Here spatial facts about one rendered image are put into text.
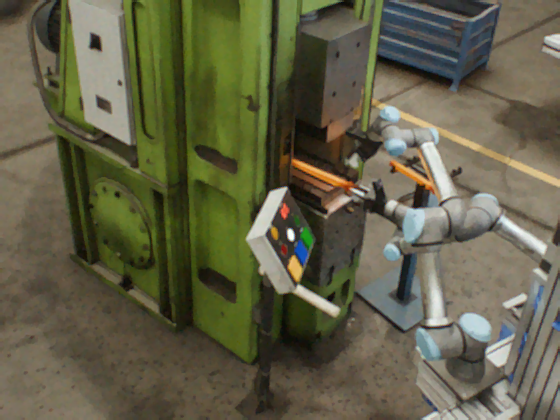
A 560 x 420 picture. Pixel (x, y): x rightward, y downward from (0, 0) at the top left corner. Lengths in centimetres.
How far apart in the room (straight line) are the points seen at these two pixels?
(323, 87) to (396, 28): 411
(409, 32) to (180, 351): 417
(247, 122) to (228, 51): 30
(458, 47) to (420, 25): 44
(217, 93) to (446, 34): 399
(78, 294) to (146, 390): 83
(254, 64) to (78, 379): 189
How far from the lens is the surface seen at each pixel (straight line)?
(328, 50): 270
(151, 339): 379
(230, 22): 273
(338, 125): 296
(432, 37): 667
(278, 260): 254
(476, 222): 275
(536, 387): 262
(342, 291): 374
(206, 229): 337
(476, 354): 253
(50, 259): 439
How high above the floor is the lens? 274
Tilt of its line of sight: 33 degrees down
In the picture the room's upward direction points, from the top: 5 degrees clockwise
